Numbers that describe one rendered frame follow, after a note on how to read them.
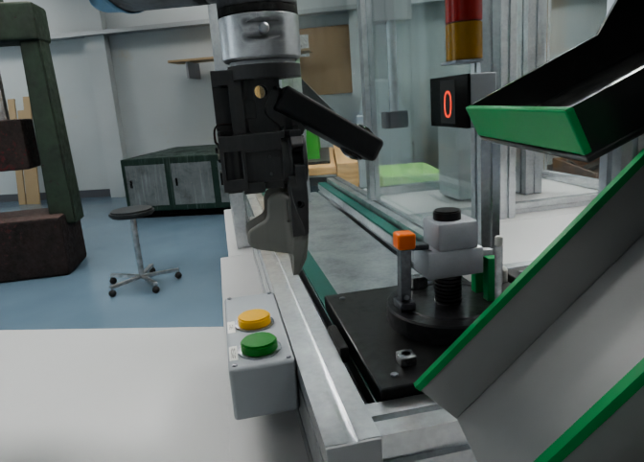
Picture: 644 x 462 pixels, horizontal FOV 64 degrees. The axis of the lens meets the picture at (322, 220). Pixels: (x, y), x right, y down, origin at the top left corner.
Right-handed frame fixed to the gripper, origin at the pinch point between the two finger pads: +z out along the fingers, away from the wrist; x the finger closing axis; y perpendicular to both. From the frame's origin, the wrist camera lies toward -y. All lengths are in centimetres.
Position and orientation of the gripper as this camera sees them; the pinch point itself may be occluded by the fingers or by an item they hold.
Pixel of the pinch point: (301, 261)
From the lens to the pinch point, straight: 54.7
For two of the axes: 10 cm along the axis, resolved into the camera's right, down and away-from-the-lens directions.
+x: 2.0, 2.1, -9.6
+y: -9.8, 1.2, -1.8
